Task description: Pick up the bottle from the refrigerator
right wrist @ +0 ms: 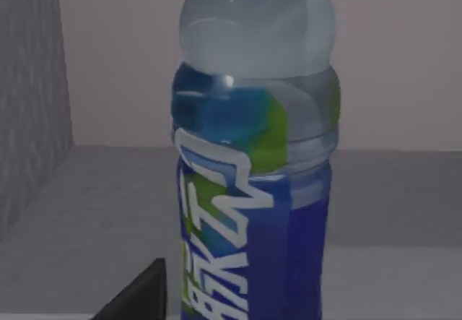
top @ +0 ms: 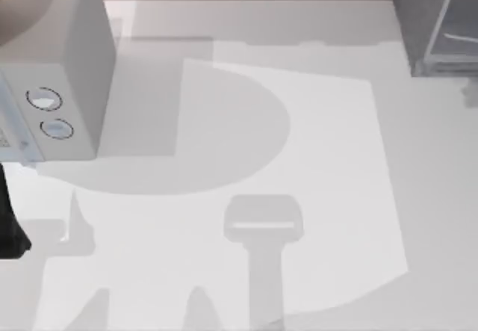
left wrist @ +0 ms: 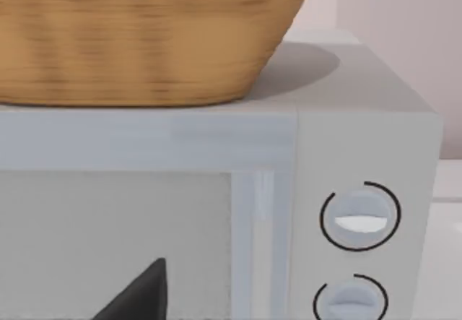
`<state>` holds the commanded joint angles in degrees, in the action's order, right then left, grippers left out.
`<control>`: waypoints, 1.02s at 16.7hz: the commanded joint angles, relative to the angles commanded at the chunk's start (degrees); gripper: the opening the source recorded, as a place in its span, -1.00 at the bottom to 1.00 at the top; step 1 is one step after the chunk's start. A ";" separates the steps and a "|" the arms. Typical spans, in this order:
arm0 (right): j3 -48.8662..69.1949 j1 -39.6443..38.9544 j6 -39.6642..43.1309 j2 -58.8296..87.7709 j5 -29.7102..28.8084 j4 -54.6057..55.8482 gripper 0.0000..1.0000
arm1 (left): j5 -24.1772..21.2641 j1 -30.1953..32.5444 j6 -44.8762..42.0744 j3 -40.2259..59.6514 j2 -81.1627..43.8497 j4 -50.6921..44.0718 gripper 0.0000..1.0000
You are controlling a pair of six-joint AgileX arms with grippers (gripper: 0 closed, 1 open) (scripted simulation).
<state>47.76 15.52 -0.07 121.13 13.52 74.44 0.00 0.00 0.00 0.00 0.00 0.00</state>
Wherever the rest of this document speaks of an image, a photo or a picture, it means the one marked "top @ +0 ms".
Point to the pale microwave oven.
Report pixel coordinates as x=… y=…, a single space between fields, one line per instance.
x=74 y=47

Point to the grey cabinet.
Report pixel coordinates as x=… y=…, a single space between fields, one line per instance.
x=437 y=21

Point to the small microwave knob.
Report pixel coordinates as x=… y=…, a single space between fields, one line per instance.
x=56 y=128

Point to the large microwave knob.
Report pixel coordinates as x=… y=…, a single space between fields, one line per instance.
x=44 y=99

